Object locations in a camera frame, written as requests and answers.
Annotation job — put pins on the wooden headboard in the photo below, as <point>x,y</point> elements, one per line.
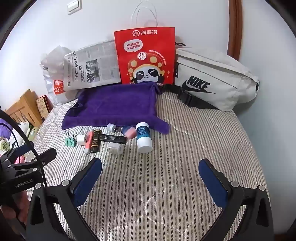
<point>25,104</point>

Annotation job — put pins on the small white jar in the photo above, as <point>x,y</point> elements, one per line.
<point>115,148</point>

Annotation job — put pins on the pink garment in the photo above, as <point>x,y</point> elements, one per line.
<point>19,160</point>

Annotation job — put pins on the white waist bag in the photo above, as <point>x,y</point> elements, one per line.
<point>219,69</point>

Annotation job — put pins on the floral cloth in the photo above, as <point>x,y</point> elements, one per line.
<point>23,129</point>

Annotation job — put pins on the red paper bag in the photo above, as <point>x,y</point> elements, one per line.
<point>148,46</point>

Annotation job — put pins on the pink capped jar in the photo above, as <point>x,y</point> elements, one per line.
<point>129,132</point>

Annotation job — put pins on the black gold tube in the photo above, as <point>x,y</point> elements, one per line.
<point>96,141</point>

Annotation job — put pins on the folded newspaper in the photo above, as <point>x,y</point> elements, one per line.
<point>97,62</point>

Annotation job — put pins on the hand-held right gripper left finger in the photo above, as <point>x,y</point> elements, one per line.
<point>86,180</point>

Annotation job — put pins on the white charger cube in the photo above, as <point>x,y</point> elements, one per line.
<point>81,139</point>

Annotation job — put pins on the purple towel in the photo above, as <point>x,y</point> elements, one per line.
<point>115,104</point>

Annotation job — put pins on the pink tube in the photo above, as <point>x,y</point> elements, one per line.
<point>88,143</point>

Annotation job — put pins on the blue white bottle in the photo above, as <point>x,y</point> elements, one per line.
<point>143,136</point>

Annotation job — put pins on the black rectangular bar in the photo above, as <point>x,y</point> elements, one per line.
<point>113,138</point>

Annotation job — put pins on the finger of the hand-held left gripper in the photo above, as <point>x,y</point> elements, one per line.
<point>16,153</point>
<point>47,155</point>

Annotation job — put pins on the white plastic shopping bag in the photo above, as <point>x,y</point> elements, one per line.
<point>49,76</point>

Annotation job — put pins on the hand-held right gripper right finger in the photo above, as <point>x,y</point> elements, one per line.
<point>212,183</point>

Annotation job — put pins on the person's left hand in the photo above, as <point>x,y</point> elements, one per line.
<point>22,206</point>

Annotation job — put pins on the grey plug adapter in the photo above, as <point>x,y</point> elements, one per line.
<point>111,127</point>

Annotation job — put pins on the white wall switch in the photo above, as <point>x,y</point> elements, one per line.
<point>74,5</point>

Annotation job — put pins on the patterned box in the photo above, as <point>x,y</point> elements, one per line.
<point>42,106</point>

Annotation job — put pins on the wooden door frame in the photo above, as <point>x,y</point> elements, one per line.
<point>235,23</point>

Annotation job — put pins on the green binder clip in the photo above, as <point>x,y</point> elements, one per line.
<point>70,141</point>

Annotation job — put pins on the striped quilt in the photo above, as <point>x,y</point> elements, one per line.
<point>161,173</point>

